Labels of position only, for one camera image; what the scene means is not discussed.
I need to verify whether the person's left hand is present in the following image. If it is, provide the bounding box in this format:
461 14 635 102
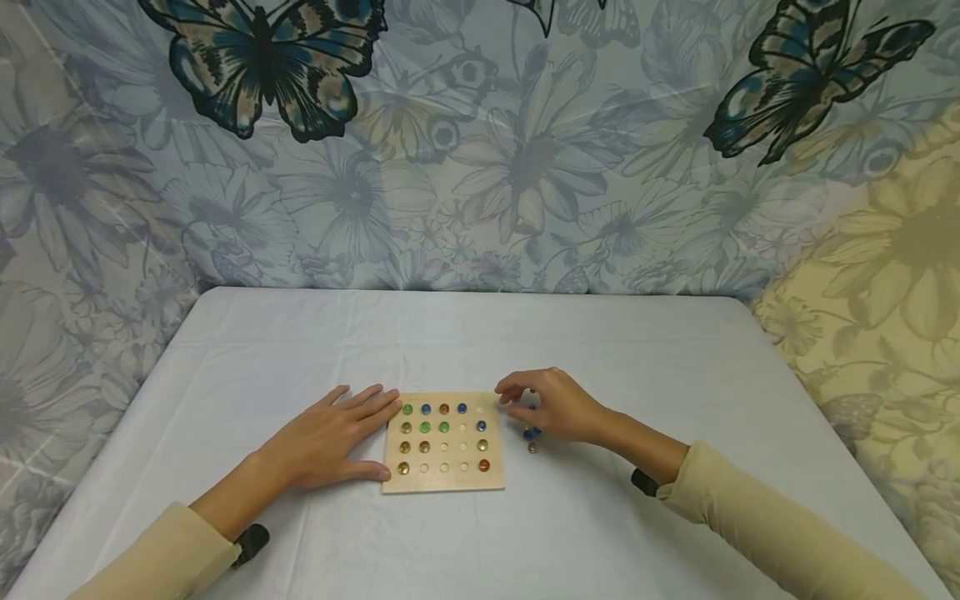
255 384 405 493

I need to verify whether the person's right hand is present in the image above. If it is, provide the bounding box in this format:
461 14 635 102
493 367 613 445

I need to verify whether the person's left forearm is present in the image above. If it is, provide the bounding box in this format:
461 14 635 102
66 450 301 600

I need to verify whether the person's right forearm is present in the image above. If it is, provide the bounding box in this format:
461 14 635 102
600 407 935 600

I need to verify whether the set of coloured marbles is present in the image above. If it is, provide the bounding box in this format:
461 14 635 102
397 402 491 476

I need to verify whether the square wooden peg board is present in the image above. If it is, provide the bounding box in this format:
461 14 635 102
382 392 507 496

